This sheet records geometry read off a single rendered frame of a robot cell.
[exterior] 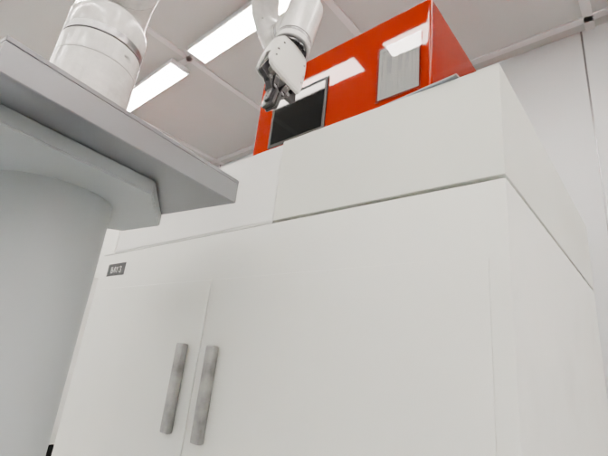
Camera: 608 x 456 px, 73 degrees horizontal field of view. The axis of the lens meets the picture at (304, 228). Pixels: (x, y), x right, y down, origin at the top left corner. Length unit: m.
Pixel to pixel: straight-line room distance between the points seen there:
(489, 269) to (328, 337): 0.21
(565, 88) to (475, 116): 2.58
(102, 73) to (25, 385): 0.43
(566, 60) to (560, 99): 0.28
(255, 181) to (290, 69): 0.30
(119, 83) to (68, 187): 0.20
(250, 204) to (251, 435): 0.36
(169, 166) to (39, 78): 0.16
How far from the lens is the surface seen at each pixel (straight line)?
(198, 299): 0.75
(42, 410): 0.62
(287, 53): 0.94
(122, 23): 0.77
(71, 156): 0.54
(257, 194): 0.71
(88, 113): 0.49
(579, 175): 2.81
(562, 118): 2.99
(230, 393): 0.65
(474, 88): 0.56
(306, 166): 0.65
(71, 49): 0.74
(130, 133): 0.51
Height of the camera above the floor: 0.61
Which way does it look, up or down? 18 degrees up
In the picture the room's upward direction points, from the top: 6 degrees clockwise
